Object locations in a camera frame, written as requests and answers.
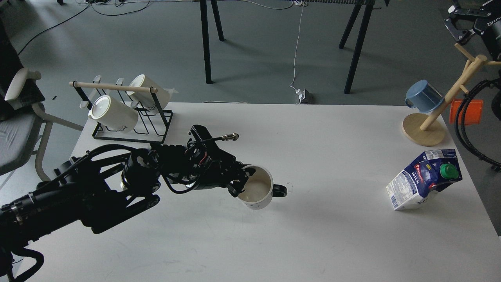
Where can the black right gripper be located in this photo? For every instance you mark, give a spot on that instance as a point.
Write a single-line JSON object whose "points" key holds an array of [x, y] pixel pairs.
{"points": [[489, 27]]}

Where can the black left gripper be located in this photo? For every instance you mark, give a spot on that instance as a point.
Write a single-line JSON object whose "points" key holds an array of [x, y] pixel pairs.
{"points": [[207, 166]]}

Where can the white smiley mug black handle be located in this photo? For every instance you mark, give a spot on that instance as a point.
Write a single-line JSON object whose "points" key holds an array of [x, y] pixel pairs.
{"points": [[260, 188]]}

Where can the blue white milk carton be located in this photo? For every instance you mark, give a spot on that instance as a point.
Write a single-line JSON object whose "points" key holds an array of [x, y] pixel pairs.
{"points": [[427, 175]]}

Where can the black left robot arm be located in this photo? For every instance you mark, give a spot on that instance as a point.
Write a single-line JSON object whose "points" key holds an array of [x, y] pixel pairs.
{"points": [[111, 184]]}

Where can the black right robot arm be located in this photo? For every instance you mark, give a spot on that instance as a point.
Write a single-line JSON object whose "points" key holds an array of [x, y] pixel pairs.
{"points": [[464, 23]]}

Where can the blue mug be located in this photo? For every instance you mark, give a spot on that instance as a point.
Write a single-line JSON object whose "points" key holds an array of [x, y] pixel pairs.
{"points": [[423, 96]]}

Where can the orange mug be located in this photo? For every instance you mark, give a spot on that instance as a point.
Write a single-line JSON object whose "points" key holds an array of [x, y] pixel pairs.
{"points": [[473, 112]]}

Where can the black table leg right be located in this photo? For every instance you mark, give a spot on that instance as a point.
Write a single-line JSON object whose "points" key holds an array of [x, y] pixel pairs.
{"points": [[369, 4]]}

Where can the black table leg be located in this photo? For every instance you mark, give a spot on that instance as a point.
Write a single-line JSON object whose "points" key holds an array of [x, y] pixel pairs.
{"points": [[369, 4], [205, 35]]}

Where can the wooden mug tree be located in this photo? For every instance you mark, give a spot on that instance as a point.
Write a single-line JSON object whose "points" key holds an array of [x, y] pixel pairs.
{"points": [[424, 129]]}

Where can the white power strip on floor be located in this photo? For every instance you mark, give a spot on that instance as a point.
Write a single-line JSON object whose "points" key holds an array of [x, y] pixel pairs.
{"points": [[304, 96]]}

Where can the white mug rear on rack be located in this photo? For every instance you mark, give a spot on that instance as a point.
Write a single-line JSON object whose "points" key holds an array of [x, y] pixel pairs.
{"points": [[146, 98]]}

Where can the white mug on rack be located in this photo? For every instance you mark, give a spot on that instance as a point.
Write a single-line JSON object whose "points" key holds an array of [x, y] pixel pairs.
{"points": [[113, 114], [146, 98]]}

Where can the white mug front on rack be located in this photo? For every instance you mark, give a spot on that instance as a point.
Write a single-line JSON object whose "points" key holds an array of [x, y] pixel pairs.
{"points": [[113, 114]]}

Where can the black table leg left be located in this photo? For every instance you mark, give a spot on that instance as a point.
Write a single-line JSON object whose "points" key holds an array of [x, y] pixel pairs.
{"points": [[205, 35]]}

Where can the black wire mug rack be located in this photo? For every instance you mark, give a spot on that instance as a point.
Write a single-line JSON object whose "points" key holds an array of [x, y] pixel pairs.
{"points": [[150, 128]]}

